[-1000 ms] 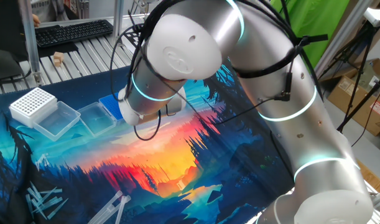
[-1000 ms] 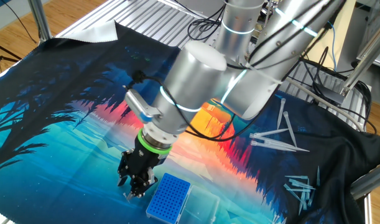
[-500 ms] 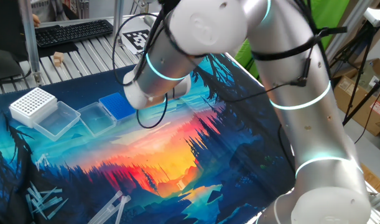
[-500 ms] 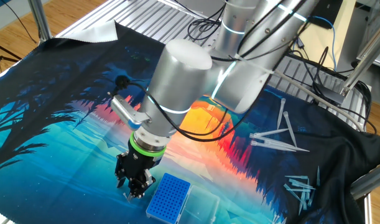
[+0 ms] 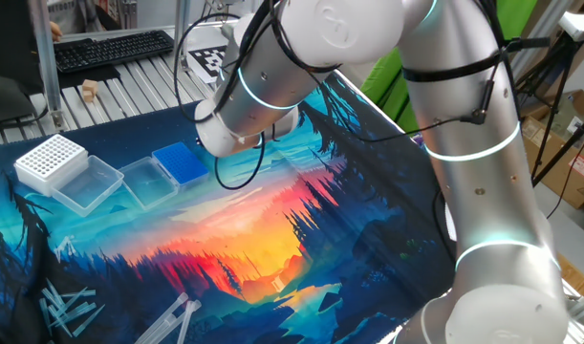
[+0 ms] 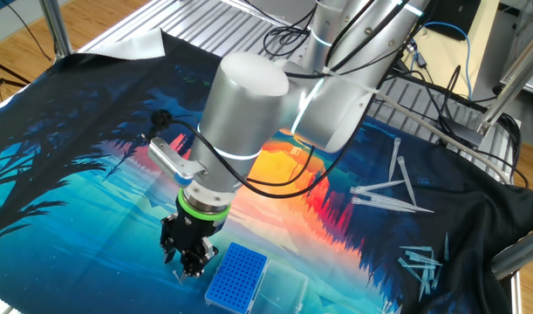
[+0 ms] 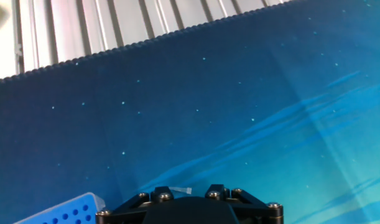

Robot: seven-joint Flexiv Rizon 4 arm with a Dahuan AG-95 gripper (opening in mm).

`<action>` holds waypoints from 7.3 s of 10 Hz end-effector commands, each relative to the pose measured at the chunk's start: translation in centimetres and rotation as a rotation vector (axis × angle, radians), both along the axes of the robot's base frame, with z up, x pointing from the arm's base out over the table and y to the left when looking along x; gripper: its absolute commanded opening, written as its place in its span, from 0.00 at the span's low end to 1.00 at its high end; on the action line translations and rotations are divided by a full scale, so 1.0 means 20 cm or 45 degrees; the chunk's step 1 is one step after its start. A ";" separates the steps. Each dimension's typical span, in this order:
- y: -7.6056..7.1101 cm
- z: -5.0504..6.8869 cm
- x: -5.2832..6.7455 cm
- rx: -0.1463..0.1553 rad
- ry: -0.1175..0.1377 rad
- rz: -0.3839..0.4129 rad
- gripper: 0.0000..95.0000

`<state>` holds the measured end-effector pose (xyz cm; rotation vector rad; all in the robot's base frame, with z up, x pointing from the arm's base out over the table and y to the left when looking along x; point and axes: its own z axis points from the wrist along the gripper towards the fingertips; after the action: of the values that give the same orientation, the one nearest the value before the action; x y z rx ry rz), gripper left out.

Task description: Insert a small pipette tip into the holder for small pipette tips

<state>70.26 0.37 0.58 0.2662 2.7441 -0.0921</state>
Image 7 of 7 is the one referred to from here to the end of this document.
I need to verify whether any small clear pipette tip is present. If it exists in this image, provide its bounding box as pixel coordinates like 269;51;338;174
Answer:
169;186;193;195

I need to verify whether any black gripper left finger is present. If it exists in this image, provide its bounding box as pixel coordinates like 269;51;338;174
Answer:
95;185;175;224

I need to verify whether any blue pipette tip box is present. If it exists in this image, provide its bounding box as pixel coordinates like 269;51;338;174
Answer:
14;192;106;224

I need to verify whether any printed landscape cloth mat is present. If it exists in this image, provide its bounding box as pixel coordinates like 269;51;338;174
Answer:
0;0;380;224

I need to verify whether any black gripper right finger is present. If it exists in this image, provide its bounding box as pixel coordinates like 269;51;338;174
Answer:
205;184;284;224

